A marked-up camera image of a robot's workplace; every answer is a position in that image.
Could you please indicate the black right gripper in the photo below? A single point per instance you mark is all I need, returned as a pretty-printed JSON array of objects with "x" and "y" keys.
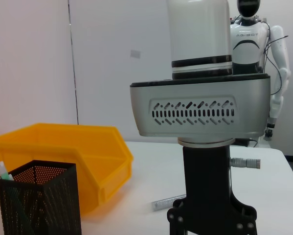
[{"x": 207, "y": 183}]

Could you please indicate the grey pen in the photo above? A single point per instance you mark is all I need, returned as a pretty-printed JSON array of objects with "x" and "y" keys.
[{"x": 165, "y": 202}]

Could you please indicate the green utility knife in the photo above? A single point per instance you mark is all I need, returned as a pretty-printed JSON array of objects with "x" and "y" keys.
[{"x": 4, "y": 175}]

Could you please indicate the black mesh pen holder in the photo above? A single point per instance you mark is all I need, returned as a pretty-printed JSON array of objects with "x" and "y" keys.
[{"x": 38, "y": 203}]

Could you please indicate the white humanoid robot black head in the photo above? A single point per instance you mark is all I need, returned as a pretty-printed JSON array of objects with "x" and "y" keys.
[{"x": 246, "y": 46}]

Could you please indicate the yellow plastic bin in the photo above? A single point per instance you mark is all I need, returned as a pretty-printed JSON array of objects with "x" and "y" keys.
[{"x": 63, "y": 139}]

